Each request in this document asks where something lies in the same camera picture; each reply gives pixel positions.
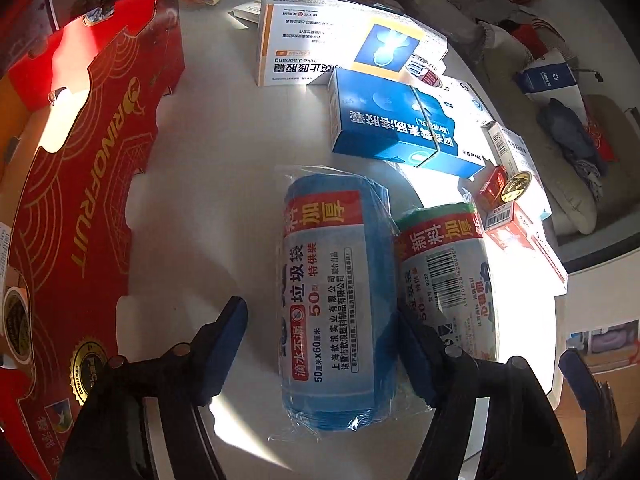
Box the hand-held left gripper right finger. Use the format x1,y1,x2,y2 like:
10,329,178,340
397,300,583,480

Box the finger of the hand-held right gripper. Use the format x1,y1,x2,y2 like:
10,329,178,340
558,347,623,480

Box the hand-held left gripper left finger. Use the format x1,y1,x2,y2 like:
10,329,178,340
55,296,249,480

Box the blue garbage bag roll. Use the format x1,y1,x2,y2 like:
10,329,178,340
269,172,401,442

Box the red cardboard box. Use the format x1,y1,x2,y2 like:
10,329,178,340
0,0,187,480

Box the white orange medicine box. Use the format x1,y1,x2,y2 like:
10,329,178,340
256,2,432,88

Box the white box green logo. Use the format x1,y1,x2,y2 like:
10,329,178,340
231,0,265,30

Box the green garbage bag roll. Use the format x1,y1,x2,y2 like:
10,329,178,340
392,203,501,366

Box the olive green sofa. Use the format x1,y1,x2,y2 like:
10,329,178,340
542,94,640,237

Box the small red box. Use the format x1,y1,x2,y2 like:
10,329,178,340
477,165,509,211

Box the blue medicine box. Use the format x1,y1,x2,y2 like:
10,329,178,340
327,67,488,181

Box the dark blue clothes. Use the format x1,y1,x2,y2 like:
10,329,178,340
536,97,608,201

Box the red patterned bag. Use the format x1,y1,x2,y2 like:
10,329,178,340
585,110,616,161

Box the blue white paper bag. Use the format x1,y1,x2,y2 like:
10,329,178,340
515,50,588,108

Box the grey covered sofa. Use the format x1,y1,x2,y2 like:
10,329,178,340
385,0,640,111

